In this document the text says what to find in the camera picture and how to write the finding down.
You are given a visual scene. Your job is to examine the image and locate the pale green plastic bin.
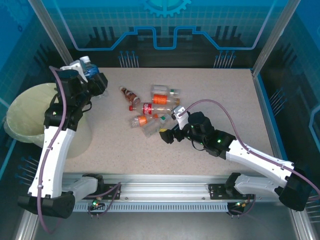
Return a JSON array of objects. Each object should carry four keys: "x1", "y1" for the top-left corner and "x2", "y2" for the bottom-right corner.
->
[{"x1": 3, "y1": 82, "x2": 93, "y2": 160}]

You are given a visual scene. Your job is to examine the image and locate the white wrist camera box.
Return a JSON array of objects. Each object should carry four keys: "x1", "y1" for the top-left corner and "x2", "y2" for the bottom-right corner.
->
[
  {"x1": 60, "y1": 59, "x2": 90, "y2": 83},
  {"x1": 170, "y1": 104, "x2": 188, "y2": 131}
]

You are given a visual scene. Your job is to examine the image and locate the aluminium table side rail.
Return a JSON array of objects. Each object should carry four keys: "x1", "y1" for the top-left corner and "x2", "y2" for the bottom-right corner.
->
[{"x1": 251, "y1": 69, "x2": 288, "y2": 163}]

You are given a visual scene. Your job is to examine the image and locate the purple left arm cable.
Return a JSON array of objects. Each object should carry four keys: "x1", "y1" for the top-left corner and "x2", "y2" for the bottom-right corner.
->
[{"x1": 37, "y1": 65, "x2": 122, "y2": 235}]

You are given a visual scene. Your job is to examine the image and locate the red label cola bottle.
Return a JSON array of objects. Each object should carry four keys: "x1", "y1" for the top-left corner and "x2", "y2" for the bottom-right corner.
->
[{"x1": 128, "y1": 101, "x2": 176, "y2": 116}]

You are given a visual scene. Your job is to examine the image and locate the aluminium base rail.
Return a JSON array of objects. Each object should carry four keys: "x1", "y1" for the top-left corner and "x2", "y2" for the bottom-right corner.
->
[{"x1": 28, "y1": 173, "x2": 301, "y2": 204}]

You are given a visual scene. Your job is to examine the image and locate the small LED circuit board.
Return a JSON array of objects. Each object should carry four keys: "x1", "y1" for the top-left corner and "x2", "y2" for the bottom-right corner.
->
[
  {"x1": 233, "y1": 199, "x2": 251, "y2": 208},
  {"x1": 91, "y1": 197, "x2": 105, "y2": 208}
]

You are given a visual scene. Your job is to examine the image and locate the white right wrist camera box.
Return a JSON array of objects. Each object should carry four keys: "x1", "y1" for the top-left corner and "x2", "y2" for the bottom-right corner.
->
[{"x1": 170, "y1": 104, "x2": 188, "y2": 131}]

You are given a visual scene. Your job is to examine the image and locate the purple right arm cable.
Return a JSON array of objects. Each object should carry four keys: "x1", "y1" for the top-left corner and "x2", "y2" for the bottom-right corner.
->
[{"x1": 182, "y1": 99, "x2": 320, "y2": 218}]

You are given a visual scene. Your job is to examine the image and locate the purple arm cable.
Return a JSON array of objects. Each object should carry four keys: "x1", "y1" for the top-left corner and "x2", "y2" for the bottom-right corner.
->
[
  {"x1": 37, "y1": 65, "x2": 122, "y2": 235},
  {"x1": 182, "y1": 99, "x2": 320, "y2": 218}
]

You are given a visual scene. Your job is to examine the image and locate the clear bottle small green label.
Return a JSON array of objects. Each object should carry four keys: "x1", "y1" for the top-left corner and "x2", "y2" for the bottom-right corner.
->
[{"x1": 142, "y1": 113, "x2": 172, "y2": 138}]

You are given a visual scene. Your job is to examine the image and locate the aluminium frame post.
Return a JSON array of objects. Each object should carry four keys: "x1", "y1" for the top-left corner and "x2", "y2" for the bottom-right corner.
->
[
  {"x1": 251, "y1": 0, "x2": 302, "y2": 78},
  {"x1": 27, "y1": 0, "x2": 77, "y2": 66}
]

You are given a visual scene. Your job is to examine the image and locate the clear bottle green white cap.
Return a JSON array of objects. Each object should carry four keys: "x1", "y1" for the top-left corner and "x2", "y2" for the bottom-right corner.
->
[{"x1": 150, "y1": 84, "x2": 181, "y2": 98}]

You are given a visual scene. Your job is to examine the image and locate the brown label plastic bottle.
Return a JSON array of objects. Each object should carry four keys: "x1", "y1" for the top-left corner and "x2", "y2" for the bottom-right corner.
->
[{"x1": 118, "y1": 86, "x2": 141, "y2": 106}]

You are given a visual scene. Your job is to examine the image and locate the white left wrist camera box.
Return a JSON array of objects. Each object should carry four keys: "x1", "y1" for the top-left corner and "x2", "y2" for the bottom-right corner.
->
[{"x1": 60, "y1": 59, "x2": 90, "y2": 83}]

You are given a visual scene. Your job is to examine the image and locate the orange label bottle yellow cap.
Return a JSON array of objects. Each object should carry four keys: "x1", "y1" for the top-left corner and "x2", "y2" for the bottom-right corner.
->
[{"x1": 152, "y1": 93, "x2": 181, "y2": 106}]

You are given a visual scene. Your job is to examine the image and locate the clear bottle blue label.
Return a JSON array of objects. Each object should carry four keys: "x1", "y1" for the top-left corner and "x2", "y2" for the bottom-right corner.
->
[{"x1": 80, "y1": 55, "x2": 110, "y2": 100}]

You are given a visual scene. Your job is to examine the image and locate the slotted grey cable duct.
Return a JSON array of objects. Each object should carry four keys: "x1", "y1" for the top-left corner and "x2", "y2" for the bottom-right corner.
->
[{"x1": 72, "y1": 202, "x2": 231, "y2": 213}]

